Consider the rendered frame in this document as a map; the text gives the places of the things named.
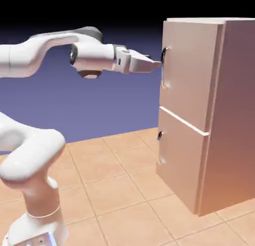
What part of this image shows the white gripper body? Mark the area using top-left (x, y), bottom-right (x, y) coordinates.
top-left (128, 49), bottom-right (155, 73)

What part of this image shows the tall tan cabinet door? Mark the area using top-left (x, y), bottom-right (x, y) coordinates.
top-left (159, 20), bottom-right (225, 133)

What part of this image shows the tan wooden cabinet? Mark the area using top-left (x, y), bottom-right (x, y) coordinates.
top-left (155, 17), bottom-right (255, 218)

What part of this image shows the short tan cabinet door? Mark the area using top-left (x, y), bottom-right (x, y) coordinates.
top-left (155, 108), bottom-right (208, 216)

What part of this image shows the long curved metal handle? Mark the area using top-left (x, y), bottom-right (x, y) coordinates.
top-left (160, 46), bottom-right (172, 90)

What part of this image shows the short curved metal handle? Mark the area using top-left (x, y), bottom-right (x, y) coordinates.
top-left (156, 130), bottom-right (167, 165)

